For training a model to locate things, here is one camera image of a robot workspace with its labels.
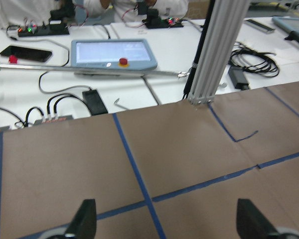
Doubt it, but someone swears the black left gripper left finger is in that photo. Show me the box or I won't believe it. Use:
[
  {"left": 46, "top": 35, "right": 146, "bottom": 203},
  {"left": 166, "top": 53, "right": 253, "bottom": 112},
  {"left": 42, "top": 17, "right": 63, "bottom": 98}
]
[{"left": 64, "top": 199, "right": 97, "bottom": 239}]

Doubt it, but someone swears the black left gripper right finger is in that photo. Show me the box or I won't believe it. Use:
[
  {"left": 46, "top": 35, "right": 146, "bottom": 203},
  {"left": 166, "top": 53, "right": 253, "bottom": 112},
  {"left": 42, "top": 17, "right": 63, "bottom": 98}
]
[{"left": 236, "top": 199, "right": 281, "bottom": 239}]

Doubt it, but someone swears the metal allen key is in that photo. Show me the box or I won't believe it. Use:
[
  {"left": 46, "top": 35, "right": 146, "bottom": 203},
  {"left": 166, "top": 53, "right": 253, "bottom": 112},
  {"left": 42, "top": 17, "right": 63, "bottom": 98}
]
[{"left": 114, "top": 98, "right": 129, "bottom": 110}]

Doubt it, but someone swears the black power adapter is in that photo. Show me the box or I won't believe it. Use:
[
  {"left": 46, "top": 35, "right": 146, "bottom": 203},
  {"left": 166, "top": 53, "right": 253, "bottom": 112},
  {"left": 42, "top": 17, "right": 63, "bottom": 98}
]
[
  {"left": 82, "top": 90, "right": 108, "bottom": 116},
  {"left": 228, "top": 66, "right": 250, "bottom": 91}
]

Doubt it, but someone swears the blue teach pendant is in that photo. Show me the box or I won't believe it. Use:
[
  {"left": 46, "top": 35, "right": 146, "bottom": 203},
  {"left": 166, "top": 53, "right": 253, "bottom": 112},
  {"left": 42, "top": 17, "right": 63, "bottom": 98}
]
[{"left": 70, "top": 39, "right": 157, "bottom": 70}]

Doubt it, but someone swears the small red object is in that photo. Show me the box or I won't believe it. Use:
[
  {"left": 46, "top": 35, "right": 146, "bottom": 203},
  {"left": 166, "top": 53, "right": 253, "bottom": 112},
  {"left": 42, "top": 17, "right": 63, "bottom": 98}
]
[{"left": 8, "top": 55, "right": 18, "bottom": 64}]

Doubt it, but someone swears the long reach grabber tool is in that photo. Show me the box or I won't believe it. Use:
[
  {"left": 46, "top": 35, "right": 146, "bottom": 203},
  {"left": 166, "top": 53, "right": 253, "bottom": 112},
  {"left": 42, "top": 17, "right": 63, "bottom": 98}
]
[{"left": 0, "top": 63, "right": 189, "bottom": 78}]

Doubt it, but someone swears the black smartphone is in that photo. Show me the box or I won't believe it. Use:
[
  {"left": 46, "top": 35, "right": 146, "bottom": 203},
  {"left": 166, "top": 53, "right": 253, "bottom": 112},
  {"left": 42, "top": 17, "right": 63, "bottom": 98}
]
[{"left": 0, "top": 45, "right": 52, "bottom": 62}]

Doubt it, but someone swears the person in white shirt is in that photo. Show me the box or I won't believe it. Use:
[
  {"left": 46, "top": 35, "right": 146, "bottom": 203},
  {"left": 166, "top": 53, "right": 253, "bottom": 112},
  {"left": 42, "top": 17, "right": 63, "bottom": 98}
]
[{"left": 0, "top": 0, "right": 189, "bottom": 29}]

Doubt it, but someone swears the coiled black cable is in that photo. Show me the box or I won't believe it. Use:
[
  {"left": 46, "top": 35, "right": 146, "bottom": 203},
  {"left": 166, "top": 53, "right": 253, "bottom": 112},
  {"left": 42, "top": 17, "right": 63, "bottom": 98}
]
[{"left": 229, "top": 42, "right": 280, "bottom": 79}]

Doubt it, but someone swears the aluminium frame post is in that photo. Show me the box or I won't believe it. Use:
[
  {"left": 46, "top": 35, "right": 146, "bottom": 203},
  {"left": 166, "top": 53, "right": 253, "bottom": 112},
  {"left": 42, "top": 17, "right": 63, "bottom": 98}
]
[{"left": 188, "top": 0, "right": 250, "bottom": 105}]

